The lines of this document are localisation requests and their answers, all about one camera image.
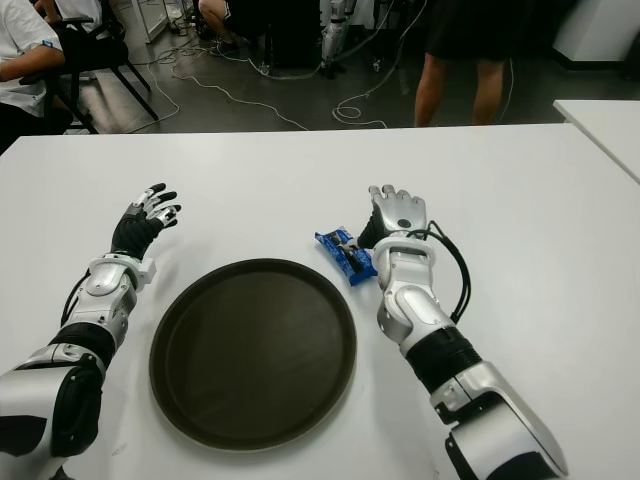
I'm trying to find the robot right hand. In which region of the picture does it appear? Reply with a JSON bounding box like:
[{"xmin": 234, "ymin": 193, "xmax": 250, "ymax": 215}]
[{"xmin": 342, "ymin": 184, "xmax": 429, "ymax": 250}]

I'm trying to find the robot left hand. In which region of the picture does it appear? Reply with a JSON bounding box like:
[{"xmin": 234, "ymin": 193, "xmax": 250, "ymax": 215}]
[{"xmin": 110, "ymin": 182, "xmax": 183, "ymax": 260}]

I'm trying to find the blue Oreo cookie packet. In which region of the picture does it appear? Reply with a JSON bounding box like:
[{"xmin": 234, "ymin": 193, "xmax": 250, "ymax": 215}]
[{"xmin": 313, "ymin": 227, "xmax": 377, "ymax": 288}]

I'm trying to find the round dark brown tray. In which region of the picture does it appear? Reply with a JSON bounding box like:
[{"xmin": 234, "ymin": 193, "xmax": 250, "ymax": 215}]
[{"xmin": 148, "ymin": 257, "xmax": 358, "ymax": 454}]

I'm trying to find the black wooden chair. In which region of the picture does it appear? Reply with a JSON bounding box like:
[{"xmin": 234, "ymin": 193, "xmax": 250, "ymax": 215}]
[{"xmin": 49, "ymin": 0, "xmax": 160, "ymax": 135}]

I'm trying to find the standing white humanoid robot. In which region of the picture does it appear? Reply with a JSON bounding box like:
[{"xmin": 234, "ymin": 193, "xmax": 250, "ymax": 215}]
[{"xmin": 319, "ymin": 0, "xmax": 359, "ymax": 71}]

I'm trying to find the walking person in black shorts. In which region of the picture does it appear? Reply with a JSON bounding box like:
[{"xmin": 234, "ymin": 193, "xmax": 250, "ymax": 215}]
[{"xmin": 413, "ymin": 0, "xmax": 526, "ymax": 129}]

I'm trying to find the seated person in white shirt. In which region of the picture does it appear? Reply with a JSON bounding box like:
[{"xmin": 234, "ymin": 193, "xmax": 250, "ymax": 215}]
[{"xmin": 0, "ymin": 0, "xmax": 74, "ymax": 151}]

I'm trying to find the white cabinet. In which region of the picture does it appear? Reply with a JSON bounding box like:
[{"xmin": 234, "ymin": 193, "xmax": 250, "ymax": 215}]
[{"xmin": 142, "ymin": 0, "xmax": 169, "ymax": 45}]

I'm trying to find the neighbouring white table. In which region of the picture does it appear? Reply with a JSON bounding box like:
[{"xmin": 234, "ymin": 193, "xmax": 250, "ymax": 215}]
[{"xmin": 552, "ymin": 98, "xmax": 640, "ymax": 184}]

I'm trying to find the crouching person in dark clothes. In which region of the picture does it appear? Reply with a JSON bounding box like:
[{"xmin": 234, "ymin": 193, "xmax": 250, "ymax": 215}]
[{"xmin": 197, "ymin": 0, "xmax": 251, "ymax": 57}]

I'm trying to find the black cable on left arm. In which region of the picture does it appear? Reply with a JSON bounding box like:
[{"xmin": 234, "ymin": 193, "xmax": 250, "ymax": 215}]
[{"xmin": 60, "ymin": 272, "xmax": 95, "ymax": 326}]

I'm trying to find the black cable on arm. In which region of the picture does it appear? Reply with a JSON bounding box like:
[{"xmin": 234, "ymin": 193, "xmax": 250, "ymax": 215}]
[
  {"xmin": 404, "ymin": 219, "xmax": 472, "ymax": 324},
  {"xmin": 60, "ymin": 272, "xmax": 95, "ymax": 326}
]

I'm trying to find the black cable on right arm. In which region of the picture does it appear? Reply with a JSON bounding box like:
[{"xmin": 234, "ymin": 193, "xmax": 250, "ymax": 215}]
[{"xmin": 404, "ymin": 219, "xmax": 472, "ymax": 324}]

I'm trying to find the white cable on floor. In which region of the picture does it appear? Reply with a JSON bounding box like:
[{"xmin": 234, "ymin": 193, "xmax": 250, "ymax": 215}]
[{"xmin": 149, "ymin": 0, "xmax": 436, "ymax": 132}]

